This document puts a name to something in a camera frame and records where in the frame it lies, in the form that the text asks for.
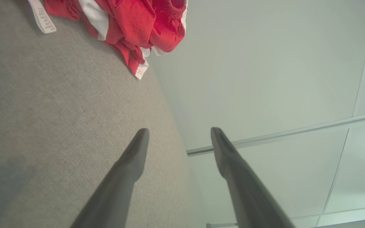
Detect grey fabric sofa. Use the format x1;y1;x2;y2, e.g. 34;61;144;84
0;0;207;228

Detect red shorts with white trim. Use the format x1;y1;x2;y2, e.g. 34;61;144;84
148;0;189;57

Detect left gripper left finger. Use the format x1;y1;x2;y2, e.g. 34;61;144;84
70;128;150;228

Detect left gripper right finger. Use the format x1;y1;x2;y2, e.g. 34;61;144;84
211;127;297;228

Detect red white striped jersey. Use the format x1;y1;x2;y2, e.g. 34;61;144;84
27;0;157;80

